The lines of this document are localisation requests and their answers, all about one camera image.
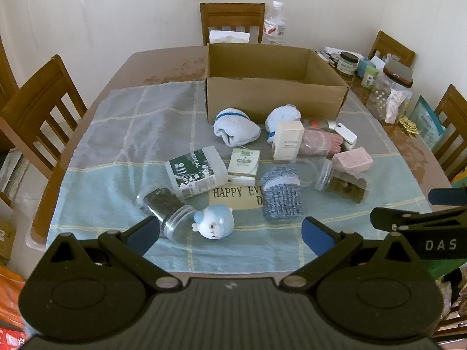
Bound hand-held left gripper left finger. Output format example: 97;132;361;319
40;216;181;293

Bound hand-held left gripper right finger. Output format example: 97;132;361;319
283;217;431;293

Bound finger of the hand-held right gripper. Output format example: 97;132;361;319
370;207;467;232
428;186;467;205

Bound clear jar dark contents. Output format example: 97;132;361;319
137;187;198;241

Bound clear jar brown contents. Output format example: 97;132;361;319
314;158;369;205

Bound blue knitted sleeve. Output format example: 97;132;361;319
260;165;303;220

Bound pink box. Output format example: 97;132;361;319
332;147;374;174

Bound blue white plush toy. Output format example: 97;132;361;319
192;205;235;240

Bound small white case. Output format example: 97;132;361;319
327;120;358;152

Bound pink knitted sleeve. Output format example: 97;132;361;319
301;127;344;157

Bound beige carton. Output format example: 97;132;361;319
272;121;305;161

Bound green white tissue pack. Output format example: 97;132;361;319
228;148;261;186

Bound white and blue sock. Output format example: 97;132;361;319
265;104;303;144

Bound white sock blue stripe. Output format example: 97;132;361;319
213;107;261;146

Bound cardboard box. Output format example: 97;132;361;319
205;43;350;125

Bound wooden chair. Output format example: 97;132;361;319
368;31;416;68
432;84;467;183
0;36;19;112
0;55;88;245
200;2;266;46

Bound teal packet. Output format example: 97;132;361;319
409;95;446;150

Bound gold doily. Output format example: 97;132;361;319
398;115;420;137

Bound checked tablecloth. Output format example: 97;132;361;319
47;80;435;274

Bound clear container brown lid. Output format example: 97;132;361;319
383;60;414;125

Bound clear plastic bag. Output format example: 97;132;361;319
367;73;396;121

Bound green lid bottle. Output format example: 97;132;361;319
361;66;378;88

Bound orange bag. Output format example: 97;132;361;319
0;266;28;327

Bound light blue cup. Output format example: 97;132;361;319
357;57;376;78

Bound glass jar black lid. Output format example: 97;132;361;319
336;52;360;77

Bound red packet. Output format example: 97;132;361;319
0;323;26;350

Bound white papers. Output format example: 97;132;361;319
323;45;387;70

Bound tissue box with white tissue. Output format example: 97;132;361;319
209;29;251;45

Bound clear water bottle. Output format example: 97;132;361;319
263;1;286;46

